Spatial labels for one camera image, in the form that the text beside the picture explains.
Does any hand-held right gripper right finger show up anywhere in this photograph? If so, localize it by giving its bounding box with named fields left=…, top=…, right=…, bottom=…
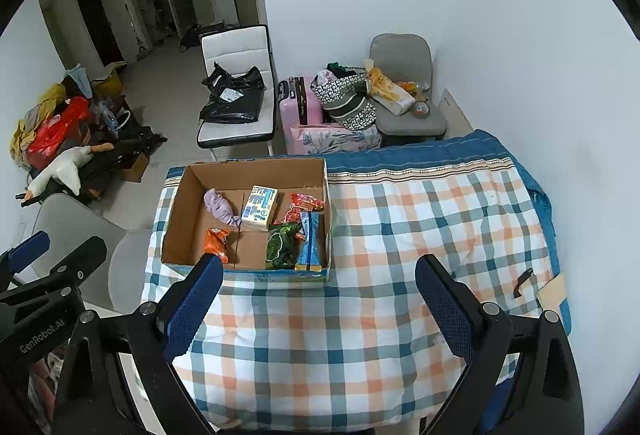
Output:
left=415, top=254, right=585, bottom=435

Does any purple cloth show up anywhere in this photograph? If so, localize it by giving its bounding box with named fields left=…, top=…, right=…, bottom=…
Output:
left=203, top=188, right=241, bottom=228

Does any yellow plastic bag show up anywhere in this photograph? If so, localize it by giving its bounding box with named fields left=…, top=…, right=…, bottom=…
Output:
left=364, top=58, right=396, bottom=96

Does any black white patterned tote bag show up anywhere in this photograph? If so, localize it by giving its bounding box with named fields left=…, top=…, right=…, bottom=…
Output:
left=310, top=62, right=378, bottom=132

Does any dark floor bag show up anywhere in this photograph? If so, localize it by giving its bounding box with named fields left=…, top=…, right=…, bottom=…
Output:
left=179, top=22, right=226, bottom=51

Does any pink suitcase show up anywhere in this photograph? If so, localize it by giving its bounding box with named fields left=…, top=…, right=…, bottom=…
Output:
left=277, top=76, right=325, bottom=155

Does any plaid blanket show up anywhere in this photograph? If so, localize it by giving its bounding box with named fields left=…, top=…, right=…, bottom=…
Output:
left=140, top=158, right=556, bottom=431

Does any black folded stand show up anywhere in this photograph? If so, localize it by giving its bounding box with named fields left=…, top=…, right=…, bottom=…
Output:
left=65, top=128, right=168, bottom=203

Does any white padded chair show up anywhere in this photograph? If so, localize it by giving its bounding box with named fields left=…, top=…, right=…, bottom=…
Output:
left=196, top=24, right=277, bottom=161

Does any white flat panel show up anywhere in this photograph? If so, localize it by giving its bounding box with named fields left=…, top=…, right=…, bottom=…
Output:
left=441, top=88, right=475, bottom=133

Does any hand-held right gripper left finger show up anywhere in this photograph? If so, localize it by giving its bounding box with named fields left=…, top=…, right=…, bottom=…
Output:
left=52, top=255, right=224, bottom=435

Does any small cardboard box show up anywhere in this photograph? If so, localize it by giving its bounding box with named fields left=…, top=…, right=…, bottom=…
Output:
left=120, top=152, right=151, bottom=182

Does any red plastic bag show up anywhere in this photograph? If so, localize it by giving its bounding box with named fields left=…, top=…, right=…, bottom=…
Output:
left=27, top=96, right=92, bottom=168

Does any white goose plush toy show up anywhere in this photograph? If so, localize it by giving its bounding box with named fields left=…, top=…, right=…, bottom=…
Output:
left=20, top=142, right=115, bottom=202

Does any yellow box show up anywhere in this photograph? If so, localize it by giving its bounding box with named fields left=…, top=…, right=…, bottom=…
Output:
left=92, top=60, right=128, bottom=101

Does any orange snack packet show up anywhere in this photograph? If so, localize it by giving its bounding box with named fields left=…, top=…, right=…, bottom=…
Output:
left=206, top=227, right=232, bottom=264

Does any cardboard piece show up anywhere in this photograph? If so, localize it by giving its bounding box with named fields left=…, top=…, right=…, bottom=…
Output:
left=537, top=272, right=567, bottom=316

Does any red snack packet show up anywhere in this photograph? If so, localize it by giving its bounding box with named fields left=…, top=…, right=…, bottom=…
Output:
left=284, top=192, right=326, bottom=226

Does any yellow cloth bag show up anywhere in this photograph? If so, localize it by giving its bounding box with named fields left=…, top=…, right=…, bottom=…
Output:
left=10, top=84, right=68, bottom=161

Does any long blue packet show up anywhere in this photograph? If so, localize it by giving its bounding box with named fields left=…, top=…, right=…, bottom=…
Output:
left=295, top=211, right=326, bottom=272

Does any white blue tissue pack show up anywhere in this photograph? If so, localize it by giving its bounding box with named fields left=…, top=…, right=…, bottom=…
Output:
left=241, top=185, right=280, bottom=232

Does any small black hook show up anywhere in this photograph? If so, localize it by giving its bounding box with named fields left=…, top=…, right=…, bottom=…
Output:
left=513, top=267, right=535, bottom=300

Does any blue stool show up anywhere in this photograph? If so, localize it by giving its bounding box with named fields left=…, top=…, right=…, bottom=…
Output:
left=477, top=377, right=518, bottom=435

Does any grey padded chair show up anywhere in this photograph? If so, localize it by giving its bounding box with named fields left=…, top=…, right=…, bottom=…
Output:
left=369, top=34, right=447, bottom=146

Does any pink floral bag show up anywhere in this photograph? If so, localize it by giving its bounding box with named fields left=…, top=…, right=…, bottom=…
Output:
left=290, top=122, right=382, bottom=155

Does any light blue cloth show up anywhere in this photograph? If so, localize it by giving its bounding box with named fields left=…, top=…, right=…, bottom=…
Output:
left=64, top=64, right=93, bottom=98

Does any black plastic bag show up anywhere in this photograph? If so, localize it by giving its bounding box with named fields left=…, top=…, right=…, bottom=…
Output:
left=200, top=62, right=266, bottom=124

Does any green wet wipes packet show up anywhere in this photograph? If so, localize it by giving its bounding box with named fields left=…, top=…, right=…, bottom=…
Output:
left=265, top=221, right=303, bottom=270

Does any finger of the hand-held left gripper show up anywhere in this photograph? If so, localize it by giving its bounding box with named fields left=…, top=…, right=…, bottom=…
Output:
left=0, top=231, right=51, bottom=276
left=30, top=236, right=107, bottom=296

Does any light grey chair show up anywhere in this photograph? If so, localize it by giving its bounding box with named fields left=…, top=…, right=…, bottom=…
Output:
left=30, top=192, right=156, bottom=316

